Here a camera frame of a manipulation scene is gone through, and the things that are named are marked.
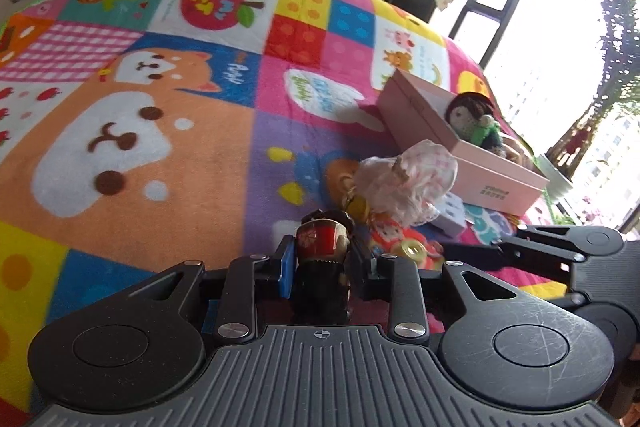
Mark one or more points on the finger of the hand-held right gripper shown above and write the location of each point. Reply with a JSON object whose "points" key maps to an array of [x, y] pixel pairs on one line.
{"points": [[530, 263], [565, 238]]}

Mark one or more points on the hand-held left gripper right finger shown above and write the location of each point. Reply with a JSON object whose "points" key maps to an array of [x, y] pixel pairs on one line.
{"points": [[367, 279]]}

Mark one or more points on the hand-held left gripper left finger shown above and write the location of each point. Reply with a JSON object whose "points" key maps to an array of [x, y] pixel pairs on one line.
{"points": [[287, 267]]}

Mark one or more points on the red black figurine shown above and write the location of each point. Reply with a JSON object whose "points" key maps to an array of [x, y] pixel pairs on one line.
{"points": [[322, 252]]}

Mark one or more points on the crochet doll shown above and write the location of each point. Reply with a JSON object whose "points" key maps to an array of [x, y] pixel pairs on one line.
{"points": [[480, 122]]}

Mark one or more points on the pink cardboard box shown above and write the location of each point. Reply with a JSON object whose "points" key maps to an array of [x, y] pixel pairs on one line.
{"points": [[440, 142]]}

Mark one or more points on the white plant pot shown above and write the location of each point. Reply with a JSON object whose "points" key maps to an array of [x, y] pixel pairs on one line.
{"points": [[555, 179]]}

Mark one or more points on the yellow round toy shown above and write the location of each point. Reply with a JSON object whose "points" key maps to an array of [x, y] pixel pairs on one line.
{"points": [[357, 208]]}

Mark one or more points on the small white box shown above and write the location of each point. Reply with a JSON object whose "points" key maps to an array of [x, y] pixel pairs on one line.
{"points": [[452, 214]]}

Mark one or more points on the pink frilly cloth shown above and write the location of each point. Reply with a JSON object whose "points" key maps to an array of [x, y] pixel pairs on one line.
{"points": [[405, 182]]}

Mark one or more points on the colourful printed blanket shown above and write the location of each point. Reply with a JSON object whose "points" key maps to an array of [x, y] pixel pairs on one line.
{"points": [[150, 167]]}

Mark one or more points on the tree outside window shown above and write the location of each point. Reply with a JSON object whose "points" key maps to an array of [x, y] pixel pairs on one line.
{"points": [[607, 72]]}

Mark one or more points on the black window frame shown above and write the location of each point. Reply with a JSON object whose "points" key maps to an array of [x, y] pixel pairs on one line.
{"points": [[480, 2]]}

